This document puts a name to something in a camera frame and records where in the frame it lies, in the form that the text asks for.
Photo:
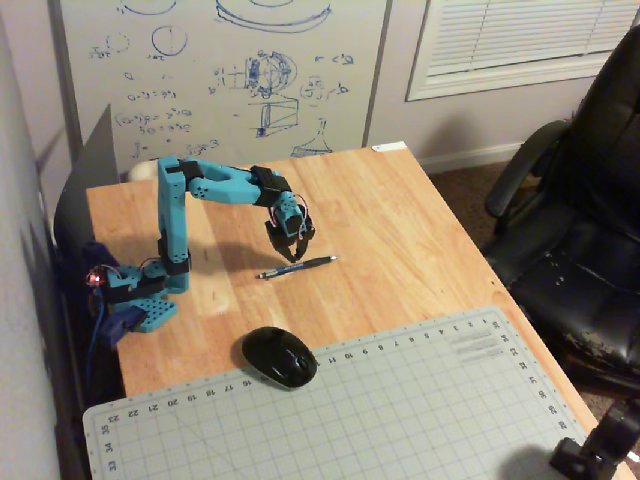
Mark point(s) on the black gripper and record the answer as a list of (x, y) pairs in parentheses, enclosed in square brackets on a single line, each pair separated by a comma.
[(286, 244)]

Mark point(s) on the blue and black pen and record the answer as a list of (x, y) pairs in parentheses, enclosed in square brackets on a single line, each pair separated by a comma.
[(295, 266)]

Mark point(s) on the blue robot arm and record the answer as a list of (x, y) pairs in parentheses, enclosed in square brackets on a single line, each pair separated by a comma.
[(172, 215)]

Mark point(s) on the black computer mouse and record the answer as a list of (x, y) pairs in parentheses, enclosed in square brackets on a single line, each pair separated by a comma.
[(280, 357)]

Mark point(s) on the white paper label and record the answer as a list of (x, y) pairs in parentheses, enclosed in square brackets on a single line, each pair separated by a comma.
[(389, 146)]

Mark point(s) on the white round object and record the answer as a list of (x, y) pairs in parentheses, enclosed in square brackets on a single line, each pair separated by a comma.
[(142, 171)]

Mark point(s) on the grey cutting mat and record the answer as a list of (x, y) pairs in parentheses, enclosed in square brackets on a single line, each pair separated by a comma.
[(325, 415)]

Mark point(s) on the dark blue table clamp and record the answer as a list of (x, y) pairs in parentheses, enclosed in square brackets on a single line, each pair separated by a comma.
[(122, 325), (96, 256)]

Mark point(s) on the whiteboard with blue drawings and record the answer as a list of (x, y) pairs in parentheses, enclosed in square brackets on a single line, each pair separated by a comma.
[(225, 75)]

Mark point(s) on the dark grey panel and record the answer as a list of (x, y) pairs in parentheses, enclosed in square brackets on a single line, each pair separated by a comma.
[(92, 160)]

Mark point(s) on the black leather office chair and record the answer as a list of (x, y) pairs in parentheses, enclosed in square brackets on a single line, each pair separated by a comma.
[(575, 225)]

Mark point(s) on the white window blinds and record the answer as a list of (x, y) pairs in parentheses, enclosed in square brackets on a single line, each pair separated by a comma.
[(525, 40)]

